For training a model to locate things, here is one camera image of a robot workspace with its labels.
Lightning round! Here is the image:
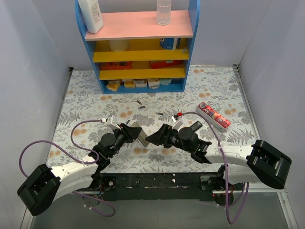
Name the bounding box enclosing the red orange box right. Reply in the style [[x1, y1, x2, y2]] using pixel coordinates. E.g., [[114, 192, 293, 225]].
[[149, 60, 183, 69]]

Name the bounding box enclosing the white air conditioner remote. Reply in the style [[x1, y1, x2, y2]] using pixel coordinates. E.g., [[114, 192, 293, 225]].
[[131, 122, 149, 147]]

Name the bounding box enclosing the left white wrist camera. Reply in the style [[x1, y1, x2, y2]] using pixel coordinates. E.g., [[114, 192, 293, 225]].
[[100, 115, 120, 130]]

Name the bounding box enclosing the white cylindrical container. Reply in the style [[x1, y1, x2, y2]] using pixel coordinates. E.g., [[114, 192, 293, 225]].
[[109, 40, 130, 52]]

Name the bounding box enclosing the yellow white small box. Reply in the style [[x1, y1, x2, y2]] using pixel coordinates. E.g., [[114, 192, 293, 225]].
[[124, 81, 136, 88]]

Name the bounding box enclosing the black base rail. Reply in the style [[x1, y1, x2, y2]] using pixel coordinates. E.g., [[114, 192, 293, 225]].
[[83, 166, 236, 203]]

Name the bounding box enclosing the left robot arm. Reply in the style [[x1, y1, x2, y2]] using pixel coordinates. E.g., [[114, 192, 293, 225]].
[[17, 123, 142, 216]]

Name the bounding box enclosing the blue wooden shelf unit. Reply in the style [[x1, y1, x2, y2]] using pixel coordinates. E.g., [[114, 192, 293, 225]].
[[75, 0, 200, 94]]

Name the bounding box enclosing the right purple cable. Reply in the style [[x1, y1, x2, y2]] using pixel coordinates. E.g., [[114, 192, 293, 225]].
[[177, 111, 250, 225]]

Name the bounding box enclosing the white orange small carton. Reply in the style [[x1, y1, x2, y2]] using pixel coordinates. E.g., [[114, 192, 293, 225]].
[[147, 78, 160, 89]]

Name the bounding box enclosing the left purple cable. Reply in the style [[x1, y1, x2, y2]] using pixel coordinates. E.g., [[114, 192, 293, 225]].
[[19, 119, 116, 218]]

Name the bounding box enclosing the yellow red small box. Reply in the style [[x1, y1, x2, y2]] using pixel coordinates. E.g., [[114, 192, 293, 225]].
[[106, 80, 122, 92]]

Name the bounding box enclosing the black TV remote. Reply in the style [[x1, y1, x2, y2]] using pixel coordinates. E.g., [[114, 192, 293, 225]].
[[190, 121, 203, 132]]

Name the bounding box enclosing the floral patterned table mat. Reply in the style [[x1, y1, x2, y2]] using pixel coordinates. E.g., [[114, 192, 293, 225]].
[[53, 66, 257, 159]]

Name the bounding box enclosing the clear plastic water bottle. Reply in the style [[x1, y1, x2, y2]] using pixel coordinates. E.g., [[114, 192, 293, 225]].
[[156, 0, 172, 25]]

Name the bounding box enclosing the red toothpaste box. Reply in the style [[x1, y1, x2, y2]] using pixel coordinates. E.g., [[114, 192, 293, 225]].
[[196, 102, 231, 133]]

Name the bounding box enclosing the purple cable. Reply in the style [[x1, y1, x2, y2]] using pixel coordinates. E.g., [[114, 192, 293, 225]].
[[177, 111, 250, 225], [19, 119, 116, 218]]

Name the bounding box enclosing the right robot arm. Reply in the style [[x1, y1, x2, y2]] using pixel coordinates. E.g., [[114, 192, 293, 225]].
[[146, 124, 292, 190]]

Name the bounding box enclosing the teal white small box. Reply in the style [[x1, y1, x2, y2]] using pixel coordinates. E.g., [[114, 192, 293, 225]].
[[159, 78, 172, 85]]

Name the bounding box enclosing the orange box left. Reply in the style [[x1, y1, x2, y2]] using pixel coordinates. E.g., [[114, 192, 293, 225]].
[[100, 62, 133, 70]]

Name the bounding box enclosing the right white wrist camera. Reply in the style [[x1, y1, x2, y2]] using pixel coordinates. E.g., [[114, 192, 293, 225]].
[[172, 112, 183, 130]]

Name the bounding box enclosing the white plastic bottle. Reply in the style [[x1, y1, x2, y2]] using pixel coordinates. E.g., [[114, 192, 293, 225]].
[[78, 0, 104, 34]]

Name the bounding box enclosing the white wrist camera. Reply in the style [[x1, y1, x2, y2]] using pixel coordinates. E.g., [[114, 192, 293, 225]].
[[172, 112, 183, 130], [100, 115, 120, 130]]

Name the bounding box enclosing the blue white round container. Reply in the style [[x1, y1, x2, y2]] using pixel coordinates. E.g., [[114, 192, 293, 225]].
[[160, 38, 181, 50]]

